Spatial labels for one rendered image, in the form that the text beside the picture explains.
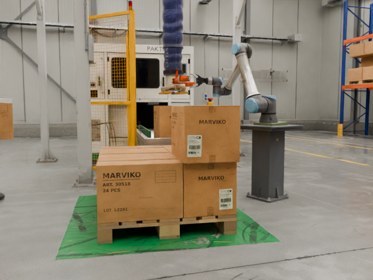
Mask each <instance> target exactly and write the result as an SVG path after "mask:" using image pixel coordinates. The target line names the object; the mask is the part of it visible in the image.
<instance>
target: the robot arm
mask: <svg viewBox="0 0 373 280"><path fill-rule="evenodd" d="M231 52H232V54H234V55H235V57H236V60H237V64H236V65H235V67H234V69H233V71H232V73H231V75H230V77H229V79H228V81H227V82H226V84H225V86H224V87H223V88H221V86H222V85H223V79H222V78H221V77H207V78H201V76H199V75H197V74H193V73H190V74H191V75H193V76H194V77H195V78H196V84H195V85H193V86H192V87H190V88H194V87H198V86H200V85H201V84H202V83H205V84H207V85H213V97H221V96H228V95H231V93H232V87H233V85H234V84H235V82H236V80H237V79H238V76H239V74H240V73H241V77H242V79H243V83H244V86H245V90H246V93H247V97H246V102H245V108H246V110H247V111H248V112H249V113H261V116H260V119H259V123H278V118H277V116H276V96H262V95H261V94H260V93H259V92H258V90H257V87H256V84H255V80H254V77H253V73H252V71H251V67H250V64H249V60H248V59H249V58H251V55H252V52H253V51H252V48H251V46H250V45H249V44H248V43H239V42H238V43H234V44H233V45H232V48H231ZM197 83H198V84H197Z"/></svg>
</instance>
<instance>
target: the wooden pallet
mask: <svg viewBox="0 0 373 280"><path fill-rule="evenodd" d="M209 222H213V223H214V224H215V225H216V226H217V227H218V228H219V230H220V231H221V232H222V233H223V234H236V226H237V215H227V216H209V217H192V218H184V217H183V218H175V219H158V220H148V221H131V222H114V223H97V239H98V244H106V243H113V229H120V228H135V227H152V226H155V228H156V230H157V233H158V236H159V239H173V238H180V224H193V223H209Z"/></svg>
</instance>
